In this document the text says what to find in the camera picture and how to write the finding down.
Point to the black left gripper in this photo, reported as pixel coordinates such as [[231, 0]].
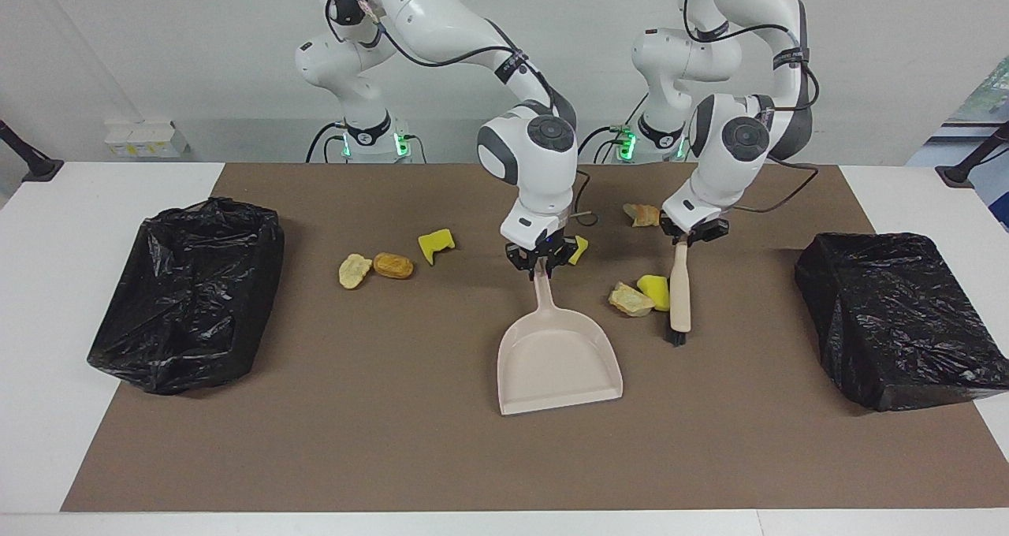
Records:
[[698, 228]]

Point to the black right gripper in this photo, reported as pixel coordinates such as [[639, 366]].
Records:
[[544, 244]]

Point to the torn bread piece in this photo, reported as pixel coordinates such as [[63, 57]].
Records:
[[643, 215], [629, 299]]

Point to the beige hand brush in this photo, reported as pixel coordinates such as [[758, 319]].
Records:
[[680, 292]]

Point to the beige plastic dustpan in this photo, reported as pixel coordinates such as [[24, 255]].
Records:
[[556, 362]]

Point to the notched yellow sponge piece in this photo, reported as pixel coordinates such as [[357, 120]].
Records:
[[435, 246]]

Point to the brown bread roll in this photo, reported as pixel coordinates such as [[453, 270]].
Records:
[[393, 266]]

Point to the pale bread chunk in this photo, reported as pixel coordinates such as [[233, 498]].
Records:
[[354, 271]]

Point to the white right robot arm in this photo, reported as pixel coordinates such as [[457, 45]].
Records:
[[441, 8]]

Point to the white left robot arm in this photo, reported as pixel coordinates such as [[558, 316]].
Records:
[[709, 181]]

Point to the black trash bag bin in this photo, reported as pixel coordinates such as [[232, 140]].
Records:
[[899, 323], [189, 307]]

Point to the brown table mat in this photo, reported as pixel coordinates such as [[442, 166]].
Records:
[[394, 441]]

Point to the black stand base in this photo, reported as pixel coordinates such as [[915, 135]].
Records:
[[35, 165], [966, 169]]

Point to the white power strip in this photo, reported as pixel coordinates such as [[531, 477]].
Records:
[[146, 138]]

